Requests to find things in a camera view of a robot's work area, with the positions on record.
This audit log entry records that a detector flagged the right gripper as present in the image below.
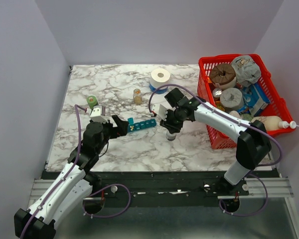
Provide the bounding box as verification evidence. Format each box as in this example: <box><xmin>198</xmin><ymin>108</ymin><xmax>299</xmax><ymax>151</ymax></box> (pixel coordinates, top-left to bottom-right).
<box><xmin>159</xmin><ymin>108</ymin><xmax>183</xmax><ymax>133</ymax></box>

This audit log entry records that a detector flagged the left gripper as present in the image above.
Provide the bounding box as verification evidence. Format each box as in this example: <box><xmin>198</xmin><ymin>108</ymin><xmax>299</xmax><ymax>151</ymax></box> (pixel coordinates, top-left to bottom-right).
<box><xmin>96</xmin><ymin>115</ymin><xmax>129</xmax><ymax>154</ymax></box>

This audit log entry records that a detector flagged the teal weekly pill organizer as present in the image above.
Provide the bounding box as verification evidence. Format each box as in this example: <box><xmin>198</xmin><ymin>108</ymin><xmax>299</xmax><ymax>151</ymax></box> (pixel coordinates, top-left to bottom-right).
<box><xmin>128</xmin><ymin>118</ymin><xmax>157</xmax><ymax>133</ymax></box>

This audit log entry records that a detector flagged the white pill bottle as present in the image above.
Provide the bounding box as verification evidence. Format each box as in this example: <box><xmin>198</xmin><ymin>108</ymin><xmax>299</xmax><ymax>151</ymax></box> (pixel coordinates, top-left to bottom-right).
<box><xmin>166</xmin><ymin>131</ymin><xmax>177</xmax><ymax>141</ymax></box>

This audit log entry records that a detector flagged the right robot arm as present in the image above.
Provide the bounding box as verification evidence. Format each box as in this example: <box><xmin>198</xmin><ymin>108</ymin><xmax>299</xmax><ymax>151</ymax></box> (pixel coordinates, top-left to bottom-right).
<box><xmin>151</xmin><ymin>88</ymin><xmax>272</xmax><ymax>195</ymax></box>

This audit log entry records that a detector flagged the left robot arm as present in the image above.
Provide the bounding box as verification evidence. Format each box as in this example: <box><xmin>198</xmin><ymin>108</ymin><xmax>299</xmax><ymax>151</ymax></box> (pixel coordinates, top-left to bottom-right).
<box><xmin>14</xmin><ymin>115</ymin><xmax>129</xmax><ymax>239</ymax></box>

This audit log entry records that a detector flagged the amber glass pill jar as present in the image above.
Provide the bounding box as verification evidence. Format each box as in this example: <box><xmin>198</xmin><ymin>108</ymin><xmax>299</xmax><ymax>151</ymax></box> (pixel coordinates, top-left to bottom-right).
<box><xmin>133</xmin><ymin>89</ymin><xmax>143</xmax><ymax>105</ymax></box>

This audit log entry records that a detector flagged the blue tape roll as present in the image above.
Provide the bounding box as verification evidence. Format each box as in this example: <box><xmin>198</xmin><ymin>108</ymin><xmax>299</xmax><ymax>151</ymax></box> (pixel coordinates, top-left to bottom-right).
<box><xmin>149</xmin><ymin>84</ymin><xmax>168</xmax><ymax>94</ymax></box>

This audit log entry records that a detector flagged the green pill bottle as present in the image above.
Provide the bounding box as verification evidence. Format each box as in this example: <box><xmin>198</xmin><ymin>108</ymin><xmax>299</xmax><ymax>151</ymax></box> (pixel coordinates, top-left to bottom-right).
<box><xmin>86</xmin><ymin>95</ymin><xmax>99</xmax><ymax>109</ymax></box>

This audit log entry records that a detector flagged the white toilet paper roll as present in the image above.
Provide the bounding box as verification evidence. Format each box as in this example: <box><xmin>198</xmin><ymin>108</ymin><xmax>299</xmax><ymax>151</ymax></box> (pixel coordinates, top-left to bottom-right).
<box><xmin>149</xmin><ymin>68</ymin><xmax>170</xmax><ymax>89</ymax></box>

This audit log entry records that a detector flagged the red plastic basket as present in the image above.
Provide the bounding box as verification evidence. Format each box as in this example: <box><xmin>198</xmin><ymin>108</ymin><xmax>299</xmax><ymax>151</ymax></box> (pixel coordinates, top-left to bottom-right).
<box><xmin>197</xmin><ymin>54</ymin><xmax>293</xmax><ymax>149</ymax></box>

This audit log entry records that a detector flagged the silver can top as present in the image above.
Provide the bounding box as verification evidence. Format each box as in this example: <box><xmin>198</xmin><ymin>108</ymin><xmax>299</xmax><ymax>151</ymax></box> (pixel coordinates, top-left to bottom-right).
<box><xmin>212</xmin><ymin>88</ymin><xmax>222</xmax><ymax>99</ymax></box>

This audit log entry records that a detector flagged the grey paper roll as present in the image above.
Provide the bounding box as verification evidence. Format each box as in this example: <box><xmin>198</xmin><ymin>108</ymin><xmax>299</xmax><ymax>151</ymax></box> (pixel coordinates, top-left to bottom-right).
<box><xmin>220</xmin><ymin>88</ymin><xmax>244</xmax><ymax>111</ymax></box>

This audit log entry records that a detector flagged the brown paper roll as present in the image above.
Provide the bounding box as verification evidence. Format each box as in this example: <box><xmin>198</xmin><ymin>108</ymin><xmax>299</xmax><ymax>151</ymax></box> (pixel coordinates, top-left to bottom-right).
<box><xmin>209</xmin><ymin>63</ymin><xmax>236</xmax><ymax>90</ymax></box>

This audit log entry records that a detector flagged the green round object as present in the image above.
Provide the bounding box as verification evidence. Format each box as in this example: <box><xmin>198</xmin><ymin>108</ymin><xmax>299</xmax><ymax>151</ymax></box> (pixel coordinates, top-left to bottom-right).
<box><xmin>240</xmin><ymin>114</ymin><xmax>253</xmax><ymax>122</ymax></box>

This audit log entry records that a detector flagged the blue cardboard box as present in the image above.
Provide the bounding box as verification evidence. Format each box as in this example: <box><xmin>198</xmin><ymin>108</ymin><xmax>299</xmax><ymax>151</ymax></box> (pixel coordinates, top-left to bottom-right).
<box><xmin>241</xmin><ymin>83</ymin><xmax>271</xmax><ymax>117</ymax></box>

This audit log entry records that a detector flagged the grey crumpled printed bag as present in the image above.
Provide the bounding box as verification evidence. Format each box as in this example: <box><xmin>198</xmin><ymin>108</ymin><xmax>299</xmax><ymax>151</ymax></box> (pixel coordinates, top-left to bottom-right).
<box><xmin>231</xmin><ymin>55</ymin><xmax>261</xmax><ymax>87</ymax></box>

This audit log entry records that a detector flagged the cream squeeze bottle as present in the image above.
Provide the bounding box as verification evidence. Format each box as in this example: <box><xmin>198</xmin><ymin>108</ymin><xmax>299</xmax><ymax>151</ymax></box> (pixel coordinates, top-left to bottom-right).
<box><xmin>251</xmin><ymin>116</ymin><xmax>299</xmax><ymax>131</ymax></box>

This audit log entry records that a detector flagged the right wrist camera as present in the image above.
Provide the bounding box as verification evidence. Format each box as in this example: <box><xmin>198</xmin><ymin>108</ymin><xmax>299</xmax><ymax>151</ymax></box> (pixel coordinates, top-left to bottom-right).
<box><xmin>151</xmin><ymin>104</ymin><xmax>167</xmax><ymax>121</ymax></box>

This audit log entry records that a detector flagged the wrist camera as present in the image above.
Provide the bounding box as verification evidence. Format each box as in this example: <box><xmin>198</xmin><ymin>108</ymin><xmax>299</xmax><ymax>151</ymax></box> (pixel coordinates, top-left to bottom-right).
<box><xmin>151</xmin><ymin>104</ymin><xmax>167</xmax><ymax>121</ymax></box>
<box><xmin>90</xmin><ymin>105</ymin><xmax>107</xmax><ymax>123</ymax></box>

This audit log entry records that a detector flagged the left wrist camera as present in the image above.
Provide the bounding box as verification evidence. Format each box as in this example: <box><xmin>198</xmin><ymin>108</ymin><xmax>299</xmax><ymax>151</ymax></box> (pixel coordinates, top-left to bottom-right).
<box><xmin>90</xmin><ymin>105</ymin><xmax>107</xmax><ymax>123</ymax></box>

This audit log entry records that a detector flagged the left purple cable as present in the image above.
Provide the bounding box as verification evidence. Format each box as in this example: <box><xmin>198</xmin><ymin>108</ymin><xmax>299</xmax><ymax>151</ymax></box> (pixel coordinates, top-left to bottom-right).
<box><xmin>19</xmin><ymin>104</ymin><xmax>132</xmax><ymax>239</ymax></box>

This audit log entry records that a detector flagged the purple cable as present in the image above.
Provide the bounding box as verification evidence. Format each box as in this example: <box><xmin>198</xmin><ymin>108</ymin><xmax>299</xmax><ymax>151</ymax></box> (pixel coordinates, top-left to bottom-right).
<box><xmin>148</xmin><ymin>83</ymin><xmax>283</xmax><ymax>217</ymax></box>
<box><xmin>19</xmin><ymin>104</ymin><xmax>132</xmax><ymax>239</ymax></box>

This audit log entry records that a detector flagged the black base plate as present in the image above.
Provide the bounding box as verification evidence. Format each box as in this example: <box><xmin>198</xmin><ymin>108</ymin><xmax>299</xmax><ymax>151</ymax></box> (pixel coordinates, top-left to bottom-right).
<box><xmin>41</xmin><ymin>170</ymin><xmax>282</xmax><ymax>208</ymax></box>

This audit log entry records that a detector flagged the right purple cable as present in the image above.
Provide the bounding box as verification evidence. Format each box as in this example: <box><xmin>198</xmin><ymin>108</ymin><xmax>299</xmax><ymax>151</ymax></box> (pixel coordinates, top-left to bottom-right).
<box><xmin>148</xmin><ymin>83</ymin><xmax>283</xmax><ymax>217</ymax></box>

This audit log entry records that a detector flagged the aluminium rail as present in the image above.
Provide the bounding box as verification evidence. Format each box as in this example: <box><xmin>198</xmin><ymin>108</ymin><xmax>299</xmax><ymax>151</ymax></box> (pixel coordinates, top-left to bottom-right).
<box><xmin>29</xmin><ymin>178</ymin><xmax>294</xmax><ymax>205</ymax></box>

